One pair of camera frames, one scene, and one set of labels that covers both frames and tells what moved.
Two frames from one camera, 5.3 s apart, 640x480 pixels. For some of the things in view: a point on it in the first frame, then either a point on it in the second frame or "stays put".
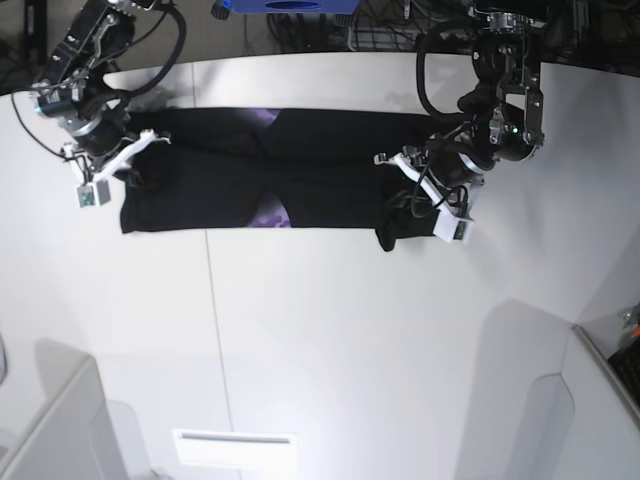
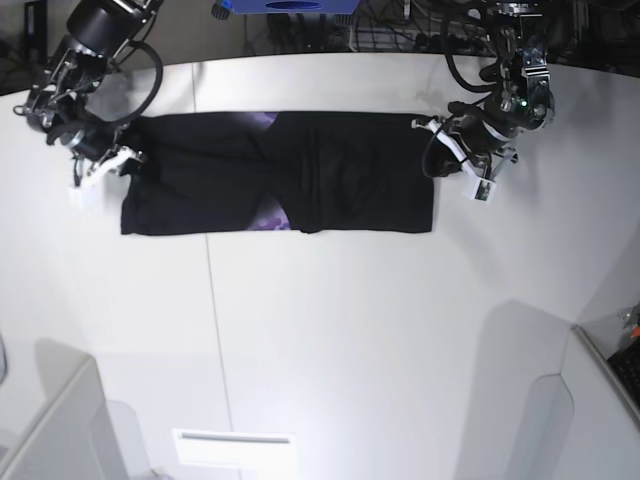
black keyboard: (626, 363) stays put
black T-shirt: (226, 167) stays put
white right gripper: (435, 200) -> (439, 161)
